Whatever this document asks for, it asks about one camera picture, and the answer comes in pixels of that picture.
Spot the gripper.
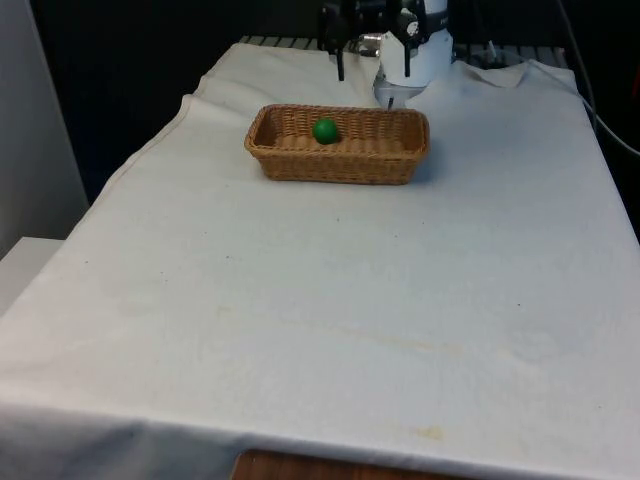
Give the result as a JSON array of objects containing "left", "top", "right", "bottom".
[{"left": 318, "top": 0, "right": 421, "bottom": 83}]

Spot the green ball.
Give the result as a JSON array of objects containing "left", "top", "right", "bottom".
[{"left": 312, "top": 118, "right": 340, "bottom": 146}]

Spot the wicker basket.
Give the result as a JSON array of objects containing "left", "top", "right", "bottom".
[{"left": 243, "top": 103, "right": 431, "bottom": 186}]

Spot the grey cable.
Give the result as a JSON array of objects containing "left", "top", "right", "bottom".
[{"left": 560, "top": 0, "right": 640, "bottom": 155}]

